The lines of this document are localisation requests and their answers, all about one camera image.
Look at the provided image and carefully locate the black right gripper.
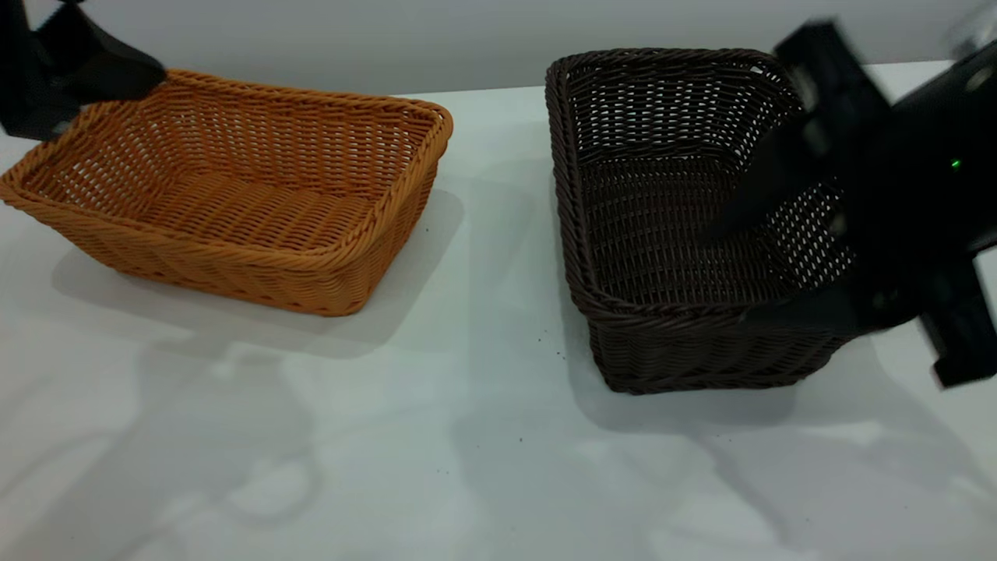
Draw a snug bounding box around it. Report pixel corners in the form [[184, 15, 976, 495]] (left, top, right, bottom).
[[699, 19, 997, 389]]

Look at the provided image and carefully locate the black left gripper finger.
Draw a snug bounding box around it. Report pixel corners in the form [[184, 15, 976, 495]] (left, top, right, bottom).
[[0, 0, 79, 142], [35, 0, 167, 107]]

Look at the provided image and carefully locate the dark brown wicker basket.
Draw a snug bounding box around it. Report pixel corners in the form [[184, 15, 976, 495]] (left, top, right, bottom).
[[544, 48, 858, 396]]

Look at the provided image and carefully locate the light brown wicker basket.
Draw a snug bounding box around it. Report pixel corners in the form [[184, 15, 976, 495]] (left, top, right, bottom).
[[0, 69, 454, 318]]

